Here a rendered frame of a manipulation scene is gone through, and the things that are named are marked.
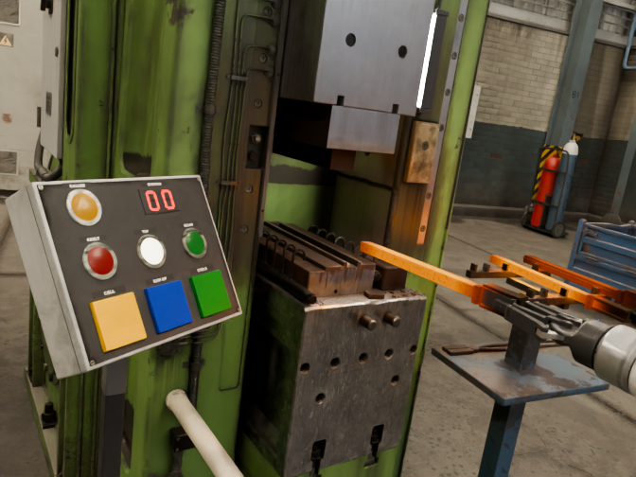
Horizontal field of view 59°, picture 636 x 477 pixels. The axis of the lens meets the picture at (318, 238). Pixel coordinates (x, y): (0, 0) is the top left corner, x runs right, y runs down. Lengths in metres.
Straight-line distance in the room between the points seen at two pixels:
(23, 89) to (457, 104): 5.27
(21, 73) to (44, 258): 5.61
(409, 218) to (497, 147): 7.67
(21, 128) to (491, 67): 6.33
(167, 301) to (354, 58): 0.67
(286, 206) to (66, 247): 1.03
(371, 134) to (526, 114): 8.30
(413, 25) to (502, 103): 7.88
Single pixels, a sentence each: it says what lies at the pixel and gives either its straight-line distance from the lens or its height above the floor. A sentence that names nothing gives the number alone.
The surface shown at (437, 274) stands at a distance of 1.16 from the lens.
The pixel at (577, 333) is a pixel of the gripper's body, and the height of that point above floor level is 1.08.
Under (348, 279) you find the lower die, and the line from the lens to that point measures 1.40.
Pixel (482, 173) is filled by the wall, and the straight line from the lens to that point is 9.19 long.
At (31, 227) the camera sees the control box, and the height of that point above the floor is 1.13.
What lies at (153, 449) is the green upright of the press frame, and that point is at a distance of 1.53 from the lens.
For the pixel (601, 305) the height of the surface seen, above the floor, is 0.98.
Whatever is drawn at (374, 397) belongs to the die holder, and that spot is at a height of 0.64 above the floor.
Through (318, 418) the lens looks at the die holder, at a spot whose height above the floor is 0.62.
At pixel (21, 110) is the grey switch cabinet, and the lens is 6.47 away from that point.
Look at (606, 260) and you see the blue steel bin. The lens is 5.25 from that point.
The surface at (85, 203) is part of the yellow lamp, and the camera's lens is 0.92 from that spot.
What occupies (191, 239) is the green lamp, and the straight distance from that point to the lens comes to 1.03.
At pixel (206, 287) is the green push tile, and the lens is 1.02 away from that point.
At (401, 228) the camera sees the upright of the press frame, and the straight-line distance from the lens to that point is 1.65.
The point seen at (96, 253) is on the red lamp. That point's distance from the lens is 0.90.
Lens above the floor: 1.36
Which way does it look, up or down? 13 degrees down
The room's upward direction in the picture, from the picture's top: 8 degrees clockwise
